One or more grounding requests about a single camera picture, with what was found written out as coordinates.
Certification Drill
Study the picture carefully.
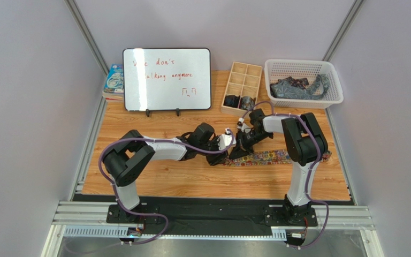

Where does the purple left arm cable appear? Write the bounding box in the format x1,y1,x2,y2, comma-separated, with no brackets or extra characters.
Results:
97,128,237,247

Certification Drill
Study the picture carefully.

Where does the blue book stack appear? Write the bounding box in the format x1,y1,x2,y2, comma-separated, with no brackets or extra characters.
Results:
102,64,124,102

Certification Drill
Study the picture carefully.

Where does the white plastic basket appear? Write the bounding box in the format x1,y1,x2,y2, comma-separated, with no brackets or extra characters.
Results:
264,59,344,109

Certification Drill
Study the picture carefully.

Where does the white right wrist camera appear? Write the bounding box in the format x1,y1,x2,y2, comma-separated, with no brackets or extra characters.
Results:
237,117,252,133

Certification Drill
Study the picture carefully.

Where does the wooden compartment box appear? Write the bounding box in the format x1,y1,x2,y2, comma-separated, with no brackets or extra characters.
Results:
220,62,263,116

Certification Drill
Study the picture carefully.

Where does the whiteboard with red writing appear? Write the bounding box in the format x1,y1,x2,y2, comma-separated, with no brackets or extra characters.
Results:
122,48,212,115

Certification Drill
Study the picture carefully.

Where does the colourful patterned tie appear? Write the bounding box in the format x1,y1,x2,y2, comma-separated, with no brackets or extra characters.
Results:
223,149,332,168

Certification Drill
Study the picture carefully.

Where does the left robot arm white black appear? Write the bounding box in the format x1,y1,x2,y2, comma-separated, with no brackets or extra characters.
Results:
98,123,236,210

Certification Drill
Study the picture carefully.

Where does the aluminium frame rail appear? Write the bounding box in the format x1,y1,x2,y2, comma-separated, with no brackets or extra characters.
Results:
42,196,384,256

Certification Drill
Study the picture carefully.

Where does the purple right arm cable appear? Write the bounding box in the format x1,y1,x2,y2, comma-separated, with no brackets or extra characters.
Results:
239,100,330,250

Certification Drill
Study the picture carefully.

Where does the dark patterned tie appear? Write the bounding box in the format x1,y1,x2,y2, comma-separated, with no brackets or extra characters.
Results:
278,77,309,89

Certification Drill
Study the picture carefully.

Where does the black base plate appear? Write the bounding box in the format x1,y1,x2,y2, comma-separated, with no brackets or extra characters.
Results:
106,196,318,236

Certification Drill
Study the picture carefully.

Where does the rolled black tie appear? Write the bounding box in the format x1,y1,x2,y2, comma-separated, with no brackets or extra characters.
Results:
223,95,240,108

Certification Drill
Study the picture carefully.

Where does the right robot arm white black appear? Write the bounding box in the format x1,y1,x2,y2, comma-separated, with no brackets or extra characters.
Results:
229,109,328,216

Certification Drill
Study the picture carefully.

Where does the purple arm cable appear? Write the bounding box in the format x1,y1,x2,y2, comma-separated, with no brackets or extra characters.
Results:
239,100,330,250
97,128,237,247

